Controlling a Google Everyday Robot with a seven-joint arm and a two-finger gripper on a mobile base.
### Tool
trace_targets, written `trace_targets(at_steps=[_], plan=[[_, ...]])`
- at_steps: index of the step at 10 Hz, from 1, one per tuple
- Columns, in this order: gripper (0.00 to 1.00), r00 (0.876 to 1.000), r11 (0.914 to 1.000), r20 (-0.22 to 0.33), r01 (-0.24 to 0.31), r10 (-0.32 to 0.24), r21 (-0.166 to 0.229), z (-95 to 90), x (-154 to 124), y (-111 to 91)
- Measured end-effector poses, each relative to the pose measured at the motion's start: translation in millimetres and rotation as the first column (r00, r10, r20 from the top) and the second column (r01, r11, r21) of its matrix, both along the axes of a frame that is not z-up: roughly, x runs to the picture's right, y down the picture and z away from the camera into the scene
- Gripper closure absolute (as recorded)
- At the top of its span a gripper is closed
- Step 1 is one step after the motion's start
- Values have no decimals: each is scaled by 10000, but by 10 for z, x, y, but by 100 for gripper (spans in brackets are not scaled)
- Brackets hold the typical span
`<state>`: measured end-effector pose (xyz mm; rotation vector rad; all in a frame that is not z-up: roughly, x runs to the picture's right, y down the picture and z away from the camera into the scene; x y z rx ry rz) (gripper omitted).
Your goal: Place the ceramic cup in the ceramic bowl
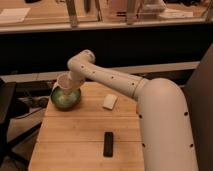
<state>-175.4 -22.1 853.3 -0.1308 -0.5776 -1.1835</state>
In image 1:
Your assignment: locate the black side furniture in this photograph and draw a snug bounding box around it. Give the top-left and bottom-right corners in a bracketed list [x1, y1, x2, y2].
[0, 78, 16, 166]

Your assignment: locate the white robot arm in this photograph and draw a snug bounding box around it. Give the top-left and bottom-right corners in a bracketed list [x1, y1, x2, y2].
[67, 50, 199, 171]

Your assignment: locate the white ceramic cup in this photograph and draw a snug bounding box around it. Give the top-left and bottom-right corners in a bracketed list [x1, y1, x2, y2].
[57, 73, 74, 94]

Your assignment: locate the green ceramic bowl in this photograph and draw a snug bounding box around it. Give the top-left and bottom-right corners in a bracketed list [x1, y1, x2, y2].
[50, 86, 81, 110]

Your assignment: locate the white paper sheet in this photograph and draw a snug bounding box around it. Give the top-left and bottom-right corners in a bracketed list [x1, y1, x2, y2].
[0, 8, 30, 24]

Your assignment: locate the dark chair back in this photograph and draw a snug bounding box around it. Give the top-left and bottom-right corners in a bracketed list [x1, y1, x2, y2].
[184, 43, 213, 171]

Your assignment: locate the black rectangular remote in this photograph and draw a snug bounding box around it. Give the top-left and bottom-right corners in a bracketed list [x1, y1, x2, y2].
[103, 132, 114, 157]

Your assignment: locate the small white block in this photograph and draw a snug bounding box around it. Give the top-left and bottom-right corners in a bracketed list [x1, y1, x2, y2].
[103, 94, 118, 110]

